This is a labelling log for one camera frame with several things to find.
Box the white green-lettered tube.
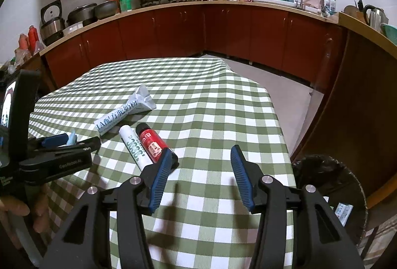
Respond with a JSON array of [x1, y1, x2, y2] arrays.
[[119, 125, 153, 171]]

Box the white blue-lettered tube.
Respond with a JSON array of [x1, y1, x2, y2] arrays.
[[94, 84, 156, 135]]

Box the red tube black cap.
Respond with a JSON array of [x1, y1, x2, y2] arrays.
[[135, 123, 179, 170]]

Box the teal capped tube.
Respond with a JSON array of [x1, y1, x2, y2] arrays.
[[66, 130, 77, 146]]

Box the black trash bin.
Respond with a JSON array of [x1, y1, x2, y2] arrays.
[[292, 155, 368, 245]]

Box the red lower kitchen cabinets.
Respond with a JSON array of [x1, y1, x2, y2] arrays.
[[43, 2, 396, 195]]

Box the person's left hand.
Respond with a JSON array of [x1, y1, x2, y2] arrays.
[[1, 184, 49, 237]]

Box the orange bottle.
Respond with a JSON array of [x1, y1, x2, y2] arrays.
[[28, 25, 39, 54]]

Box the open rice cooker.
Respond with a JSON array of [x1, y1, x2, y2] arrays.
[[40, 0, 65, 46]]

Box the grey lidded pot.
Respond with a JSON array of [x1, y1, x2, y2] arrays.
[[66, 3, 98, 27]]

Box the dark cooking pot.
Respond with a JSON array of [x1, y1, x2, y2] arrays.
[[94, 0, 118, 20]]

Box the green checkered tablecloth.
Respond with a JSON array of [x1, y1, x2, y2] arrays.
[[29, 58, 295, 268]]

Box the teal plastic basket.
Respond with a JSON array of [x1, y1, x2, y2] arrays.
[[380, 23, 397, 45]]

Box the steel electric kettle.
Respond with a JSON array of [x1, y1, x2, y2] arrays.
[[363, 4, 389, 32]]

